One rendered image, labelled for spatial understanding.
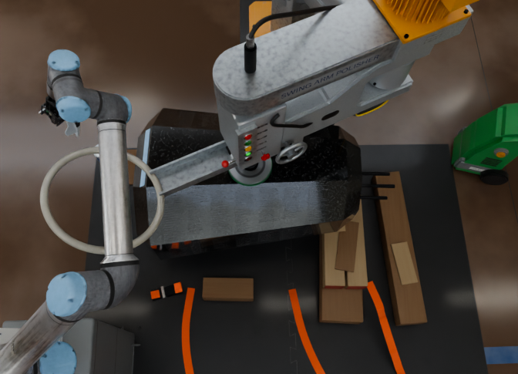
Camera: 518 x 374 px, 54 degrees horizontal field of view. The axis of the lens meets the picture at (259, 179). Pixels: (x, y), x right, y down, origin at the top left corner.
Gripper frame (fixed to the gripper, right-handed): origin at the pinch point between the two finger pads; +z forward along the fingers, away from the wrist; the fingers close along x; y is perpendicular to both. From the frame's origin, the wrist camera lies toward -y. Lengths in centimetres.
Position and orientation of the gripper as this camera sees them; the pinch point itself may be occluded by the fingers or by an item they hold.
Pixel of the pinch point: (62, 123)
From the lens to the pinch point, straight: 198.9
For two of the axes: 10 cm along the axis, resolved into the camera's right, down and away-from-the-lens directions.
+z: -3.6, 4.9, 8.0
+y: -5.0, 6.2, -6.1
